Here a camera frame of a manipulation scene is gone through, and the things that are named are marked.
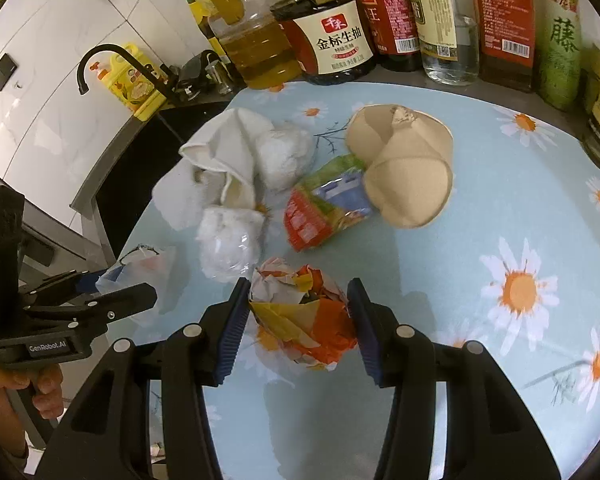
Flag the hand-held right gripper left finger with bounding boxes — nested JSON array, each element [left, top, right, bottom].
[[22, 277, 253, 480]]

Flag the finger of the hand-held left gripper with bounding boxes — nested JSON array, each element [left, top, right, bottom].
[[26, 269, 112, 306], [26, 282, 157, 335]]

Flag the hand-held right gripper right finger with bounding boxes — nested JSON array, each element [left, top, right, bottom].
[[346, 277, 563, 480]]

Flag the clear plastic bag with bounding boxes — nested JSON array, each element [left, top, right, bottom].
[[96, 245, 177, 329]]

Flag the colourful paper ball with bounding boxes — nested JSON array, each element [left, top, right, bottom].
[[249, 257, 359, 372]]

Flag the white cloth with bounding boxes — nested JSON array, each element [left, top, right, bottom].
[[152, 108, 276, 231]]

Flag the person's left forearm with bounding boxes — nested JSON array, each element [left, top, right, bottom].
[[0, 425, 31, 475]]

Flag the person's left hand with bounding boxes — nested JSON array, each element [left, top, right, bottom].
[[0, 362, 64, 442]]

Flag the white plastic-wrapped ball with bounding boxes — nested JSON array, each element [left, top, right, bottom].
[[196, 206, 267, 284], [254, 122, 315, 192]]

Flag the daisy printed tablecloth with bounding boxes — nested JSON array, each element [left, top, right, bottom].
[[115, 80, 600, 480]]

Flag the red green snack wrapper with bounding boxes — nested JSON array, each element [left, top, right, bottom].
[[284, 154, 376, 254]]

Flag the beige foam cup pad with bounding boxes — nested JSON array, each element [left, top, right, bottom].
[[362, 130, 455, 229], [345, 104, 454, 173]]

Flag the yellow dish soap bottle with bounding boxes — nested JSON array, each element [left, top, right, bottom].
[[91, 42, 167, 122]]

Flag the black faucet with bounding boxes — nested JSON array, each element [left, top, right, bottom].
[[76, 44, 181, 106]]

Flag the black pot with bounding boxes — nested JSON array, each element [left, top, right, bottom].
[[179, 50, 221, 102]]

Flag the small metal cup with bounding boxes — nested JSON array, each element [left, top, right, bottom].
[[206, 60, 236, 95]]

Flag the clear cooking oil bottle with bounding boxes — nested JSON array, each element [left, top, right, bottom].
[[207, 0, 306, 91]]

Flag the clear bottle olive label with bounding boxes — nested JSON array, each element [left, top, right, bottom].
[[400, 0, 481, 86]]

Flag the dark bottle red label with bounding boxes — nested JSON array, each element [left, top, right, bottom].
[[345, 0, 424, 72]]

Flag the green label bottle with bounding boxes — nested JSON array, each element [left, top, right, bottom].
[[537, 0, 584, 111]]

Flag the brown bottle red label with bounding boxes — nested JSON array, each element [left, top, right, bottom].
[[467, 0, 539, 94]]

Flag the black wall socket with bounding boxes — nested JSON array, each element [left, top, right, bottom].
[[0, 53, 19, 92]]

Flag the soy sauce jug gold handle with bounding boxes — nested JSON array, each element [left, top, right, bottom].
[[270, 0, 379, 86]]

